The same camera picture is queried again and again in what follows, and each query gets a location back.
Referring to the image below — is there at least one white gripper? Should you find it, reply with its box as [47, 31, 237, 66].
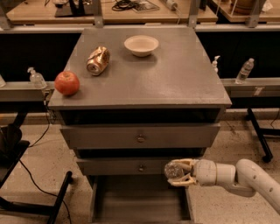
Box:
[168, 158, 217, 187]

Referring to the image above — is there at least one clear plastic water bottle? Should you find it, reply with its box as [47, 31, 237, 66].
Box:
[164, 162, 185, 179]

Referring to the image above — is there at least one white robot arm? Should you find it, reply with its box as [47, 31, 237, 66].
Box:
[164, 158, 280, 214]

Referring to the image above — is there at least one grey middle drawer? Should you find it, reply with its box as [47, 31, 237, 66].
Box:
[75, 156, 204, 177]

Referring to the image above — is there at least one grey top drawer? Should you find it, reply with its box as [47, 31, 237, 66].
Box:
[61, 123, 221, 150]

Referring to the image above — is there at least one grey open bottom drawer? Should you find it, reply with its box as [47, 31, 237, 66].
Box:
[89, 175, 194, 224]

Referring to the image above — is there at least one grey drawer cabinet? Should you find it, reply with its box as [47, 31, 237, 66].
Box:
[47, 26, 233, 224]

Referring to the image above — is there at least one background clear water bottle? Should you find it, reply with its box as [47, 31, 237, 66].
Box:
[235, 58, 255, 84]

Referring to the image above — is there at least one small white pump bottle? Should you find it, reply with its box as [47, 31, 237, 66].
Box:
[212, 55, 220, 73]

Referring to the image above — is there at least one clear pump sanitizer bottle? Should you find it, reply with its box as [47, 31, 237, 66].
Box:
[27, 67, 47, 89]

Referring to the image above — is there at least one black table leg right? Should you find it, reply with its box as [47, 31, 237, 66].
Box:
[247, 108, 280, 163]

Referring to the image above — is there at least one white paper bowl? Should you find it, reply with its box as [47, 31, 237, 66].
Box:
[124, 35, 159, 57]

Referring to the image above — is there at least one crushed gold soda can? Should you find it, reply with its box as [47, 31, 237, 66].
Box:
[87, 46, 110, 76]

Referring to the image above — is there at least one red apple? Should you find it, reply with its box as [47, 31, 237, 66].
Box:
[54, 71, 80, 95]

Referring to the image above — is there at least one black monitor stand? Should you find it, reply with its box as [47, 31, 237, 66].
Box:
[54, 0, 94, 18]

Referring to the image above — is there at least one black floor cable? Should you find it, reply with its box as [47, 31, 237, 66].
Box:
[17, 100, 73, 224]

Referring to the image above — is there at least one black coiled cable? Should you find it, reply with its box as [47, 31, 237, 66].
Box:
[111, 0, 141, 12]

